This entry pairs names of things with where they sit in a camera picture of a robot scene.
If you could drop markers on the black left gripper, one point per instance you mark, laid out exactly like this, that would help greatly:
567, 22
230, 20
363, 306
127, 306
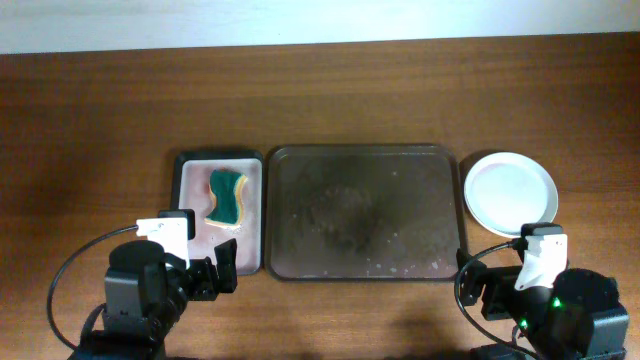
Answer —
210, 285

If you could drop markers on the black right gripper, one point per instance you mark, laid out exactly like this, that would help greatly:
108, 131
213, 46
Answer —
497, 278

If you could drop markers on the green yellow sponge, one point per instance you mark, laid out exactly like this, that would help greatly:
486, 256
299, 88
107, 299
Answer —
225, 190

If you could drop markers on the pale green plate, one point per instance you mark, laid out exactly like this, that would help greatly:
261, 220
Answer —
505, 190

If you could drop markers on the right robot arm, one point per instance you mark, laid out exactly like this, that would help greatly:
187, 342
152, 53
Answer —
579, 317

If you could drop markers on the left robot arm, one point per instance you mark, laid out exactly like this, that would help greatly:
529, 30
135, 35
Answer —
147, 291

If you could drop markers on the small black tray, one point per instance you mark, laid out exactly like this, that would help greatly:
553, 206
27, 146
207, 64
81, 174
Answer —
190, 190

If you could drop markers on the large brown tray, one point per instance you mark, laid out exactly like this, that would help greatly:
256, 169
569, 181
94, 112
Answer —
363, 213

